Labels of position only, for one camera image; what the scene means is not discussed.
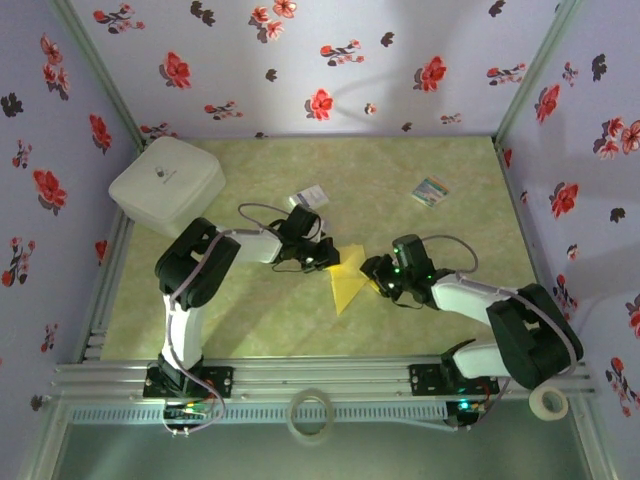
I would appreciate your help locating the yellow square paper sheet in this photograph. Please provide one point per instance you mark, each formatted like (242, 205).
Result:
(345, 290)

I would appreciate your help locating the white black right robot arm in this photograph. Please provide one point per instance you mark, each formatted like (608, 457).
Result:
(460, 300)

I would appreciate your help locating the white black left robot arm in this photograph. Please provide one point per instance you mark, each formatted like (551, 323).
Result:
(255, 247)

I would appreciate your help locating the white blue card packet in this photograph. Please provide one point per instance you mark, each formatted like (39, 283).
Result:
(312, 194)

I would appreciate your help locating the colourful striped card packet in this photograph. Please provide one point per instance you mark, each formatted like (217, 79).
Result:
(430, 191)

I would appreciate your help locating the white plastic storage box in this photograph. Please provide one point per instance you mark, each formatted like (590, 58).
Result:
(160, 190)

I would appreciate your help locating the clear adhesive tape roll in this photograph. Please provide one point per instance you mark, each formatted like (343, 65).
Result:
(294, 425)

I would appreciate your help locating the white adhesive tape roll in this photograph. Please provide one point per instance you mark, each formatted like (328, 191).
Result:
(537, 406)

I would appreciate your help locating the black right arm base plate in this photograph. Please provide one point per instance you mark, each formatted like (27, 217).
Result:
(420, 380)

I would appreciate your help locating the long aluminium mounting rail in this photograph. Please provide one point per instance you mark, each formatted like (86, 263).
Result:
(320, 375)

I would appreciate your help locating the aluminium side rail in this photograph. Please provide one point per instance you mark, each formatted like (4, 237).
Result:
(95, 325)
(519, 200)

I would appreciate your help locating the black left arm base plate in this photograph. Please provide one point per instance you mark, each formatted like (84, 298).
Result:
(222, 380)

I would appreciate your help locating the aluminium frame post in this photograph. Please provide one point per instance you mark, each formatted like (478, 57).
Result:
(541, 65)
(96, 65)

